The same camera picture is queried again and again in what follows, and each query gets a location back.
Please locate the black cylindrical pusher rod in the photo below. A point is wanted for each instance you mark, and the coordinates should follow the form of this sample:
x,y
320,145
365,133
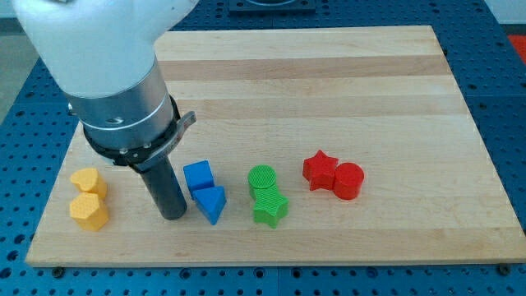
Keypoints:
x,y
164,188

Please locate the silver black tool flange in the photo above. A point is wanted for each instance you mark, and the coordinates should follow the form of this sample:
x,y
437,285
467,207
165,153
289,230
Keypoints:
x,y
137,127

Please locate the blue cube block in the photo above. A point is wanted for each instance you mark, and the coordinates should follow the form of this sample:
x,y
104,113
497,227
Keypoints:
x,y
198,176

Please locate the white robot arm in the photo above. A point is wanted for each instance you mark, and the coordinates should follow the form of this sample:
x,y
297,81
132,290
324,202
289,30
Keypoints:
x,y
102,56

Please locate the blue triangle block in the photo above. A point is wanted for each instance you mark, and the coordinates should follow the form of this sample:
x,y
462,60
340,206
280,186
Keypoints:
x,y
210,201

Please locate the yellow heart block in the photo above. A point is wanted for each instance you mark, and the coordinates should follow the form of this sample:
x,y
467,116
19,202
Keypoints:
x,y
90,180

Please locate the yellow hexagon block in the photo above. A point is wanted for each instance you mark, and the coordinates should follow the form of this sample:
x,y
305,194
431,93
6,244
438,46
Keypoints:
x,y
89,211

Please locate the green cylinder block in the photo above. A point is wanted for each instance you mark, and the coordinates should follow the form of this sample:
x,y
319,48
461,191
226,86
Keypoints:
x,y
261,176

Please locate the green star block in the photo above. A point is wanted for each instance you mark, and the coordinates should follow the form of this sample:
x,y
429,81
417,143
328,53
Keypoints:
x,y
270,206

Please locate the red star block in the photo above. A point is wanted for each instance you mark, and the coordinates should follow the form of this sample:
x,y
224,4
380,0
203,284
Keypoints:
x,y
319,171

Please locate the red cylinder block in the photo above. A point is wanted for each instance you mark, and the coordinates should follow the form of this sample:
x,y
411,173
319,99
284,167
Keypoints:
x,y
348,182

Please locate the wooden board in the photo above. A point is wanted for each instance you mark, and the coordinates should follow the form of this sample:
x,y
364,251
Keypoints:
x,y
383,98

